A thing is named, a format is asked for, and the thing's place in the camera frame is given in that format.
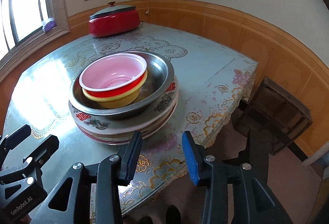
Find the large purple floral plate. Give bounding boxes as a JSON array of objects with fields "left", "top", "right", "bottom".
[{"left": 77, "top": 104, "right": 178, "bottom": 146}]

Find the yellow plastic bowl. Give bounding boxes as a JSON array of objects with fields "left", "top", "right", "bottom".
[{"left": 82, "top": 71, "right": 148, "bottom": 109}]

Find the red plastic bowl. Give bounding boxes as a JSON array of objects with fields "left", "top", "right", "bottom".
[{"left": 79, "top": 53, "right": 147, "bottom": 98}]

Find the stainless steel bowl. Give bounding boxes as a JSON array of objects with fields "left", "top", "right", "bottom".
[{"left": 69, "top": 51, "right": 174, "bottom": 117}]

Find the dark wooden stool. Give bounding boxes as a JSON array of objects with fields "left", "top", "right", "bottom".
[{"left": 234, "top": 77, "right": 312, "bottom": 155}]

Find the purple tissue pack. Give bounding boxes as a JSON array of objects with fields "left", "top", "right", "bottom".
[{"left": 42, "top": 18, "right": 57, "bottom": 33}]

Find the red electric cooking pot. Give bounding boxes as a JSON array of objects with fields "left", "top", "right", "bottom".
[{"left": 89, "top": 2, "right": 140, "bottom": 37}]

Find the window with metal frame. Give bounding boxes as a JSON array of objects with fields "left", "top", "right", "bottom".
[{"left": 1, "top": 0, "right": 70, "bottom": 80}]

